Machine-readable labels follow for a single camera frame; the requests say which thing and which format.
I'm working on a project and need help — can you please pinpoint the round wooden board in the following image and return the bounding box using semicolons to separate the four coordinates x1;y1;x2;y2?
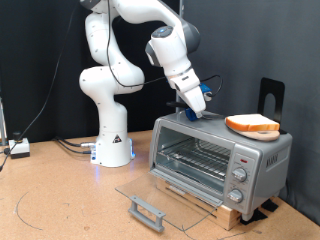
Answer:
229;124;281;142

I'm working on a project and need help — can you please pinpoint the glass oven door with handle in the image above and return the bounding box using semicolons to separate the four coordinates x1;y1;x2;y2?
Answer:
114;167;224;233

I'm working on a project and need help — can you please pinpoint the wire oven rack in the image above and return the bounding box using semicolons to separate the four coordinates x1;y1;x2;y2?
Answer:
157;138;232;183

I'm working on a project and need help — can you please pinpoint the black metal bookend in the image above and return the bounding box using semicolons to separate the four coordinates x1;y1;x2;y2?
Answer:
257;77;288;135

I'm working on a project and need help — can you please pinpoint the silver toaster oven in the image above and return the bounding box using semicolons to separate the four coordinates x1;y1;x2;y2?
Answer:
148;110;294;222

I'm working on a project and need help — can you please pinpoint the grey curtain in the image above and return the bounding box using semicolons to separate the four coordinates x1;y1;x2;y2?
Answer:
181;0;320;226

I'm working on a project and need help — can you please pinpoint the black curtain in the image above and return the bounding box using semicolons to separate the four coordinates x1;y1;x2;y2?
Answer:
0;0;183;144

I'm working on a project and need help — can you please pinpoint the black cable with silver connector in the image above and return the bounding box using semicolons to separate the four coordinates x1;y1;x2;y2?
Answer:
53;136;98;149

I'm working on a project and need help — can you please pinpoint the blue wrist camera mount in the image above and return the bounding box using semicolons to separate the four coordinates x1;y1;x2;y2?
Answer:
199;83;214;102

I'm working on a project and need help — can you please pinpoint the silver oven temperature knob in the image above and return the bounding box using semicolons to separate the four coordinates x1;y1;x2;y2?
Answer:
232;166;248;183

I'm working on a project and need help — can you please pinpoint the white power box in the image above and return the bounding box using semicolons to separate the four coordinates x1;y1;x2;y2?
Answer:
8;131;31;160

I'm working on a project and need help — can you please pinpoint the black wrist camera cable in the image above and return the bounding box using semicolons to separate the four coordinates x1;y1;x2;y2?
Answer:
105;0;224;99

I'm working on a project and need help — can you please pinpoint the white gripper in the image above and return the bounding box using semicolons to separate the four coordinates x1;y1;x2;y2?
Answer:
167;70;208;120

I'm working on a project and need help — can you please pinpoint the black tape strip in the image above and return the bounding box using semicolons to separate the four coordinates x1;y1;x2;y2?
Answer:
239;208;269;226
261;199;279;213

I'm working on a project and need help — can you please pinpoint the silver oven timer knob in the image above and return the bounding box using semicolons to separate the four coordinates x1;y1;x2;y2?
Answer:
227;188;244;204

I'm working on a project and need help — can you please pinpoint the slatted wooden base block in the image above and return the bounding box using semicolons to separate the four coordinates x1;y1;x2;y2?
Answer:
155;176;243;232

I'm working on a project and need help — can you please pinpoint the long black hanging cable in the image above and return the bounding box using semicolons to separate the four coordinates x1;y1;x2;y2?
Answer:
0;3;83;173

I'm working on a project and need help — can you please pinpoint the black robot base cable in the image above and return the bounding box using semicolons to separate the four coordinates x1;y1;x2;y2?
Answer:
57;140;94;155

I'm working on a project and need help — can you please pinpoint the metal stand leg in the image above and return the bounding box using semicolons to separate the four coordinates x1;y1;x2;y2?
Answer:
0;98;7;146

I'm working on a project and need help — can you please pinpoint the white bread slice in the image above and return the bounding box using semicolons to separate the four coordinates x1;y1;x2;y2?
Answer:
225;113;281;132

